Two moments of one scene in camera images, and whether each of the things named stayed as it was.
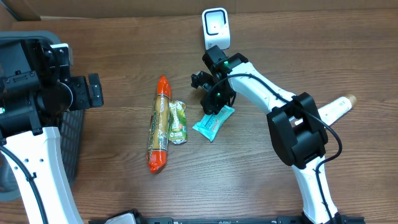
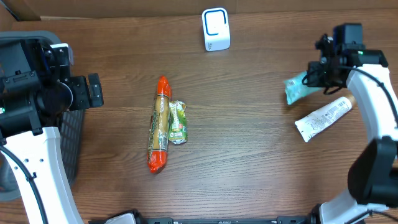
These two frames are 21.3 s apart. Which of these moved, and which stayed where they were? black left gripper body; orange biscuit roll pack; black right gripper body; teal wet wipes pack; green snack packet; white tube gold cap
Moved: teal wet wipes pack; black right gripper body
Stayed: green snack packet; white tube gold cap; orange biscuit roll pack; black left gripper body
